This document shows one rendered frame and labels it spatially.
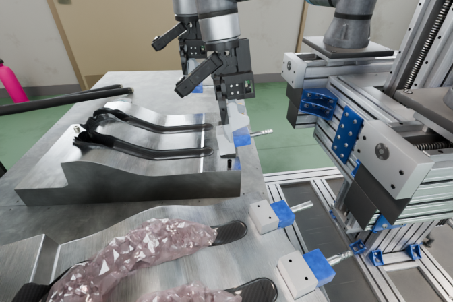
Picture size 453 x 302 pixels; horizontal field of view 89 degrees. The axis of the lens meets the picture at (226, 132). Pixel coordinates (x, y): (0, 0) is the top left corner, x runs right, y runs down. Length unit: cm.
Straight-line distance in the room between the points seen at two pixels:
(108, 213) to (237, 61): 44
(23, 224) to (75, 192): 12
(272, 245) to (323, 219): 91
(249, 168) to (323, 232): 74
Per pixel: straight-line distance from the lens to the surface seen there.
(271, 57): 318
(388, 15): 382
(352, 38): 91
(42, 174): 70
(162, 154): 59
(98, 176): 57
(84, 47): 314
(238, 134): 53
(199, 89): 78
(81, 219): 63
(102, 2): 296
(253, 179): 62
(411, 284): 135
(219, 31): 45
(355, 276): 125
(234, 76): 46
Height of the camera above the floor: 125
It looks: 35 degrees down
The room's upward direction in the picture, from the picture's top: straight up
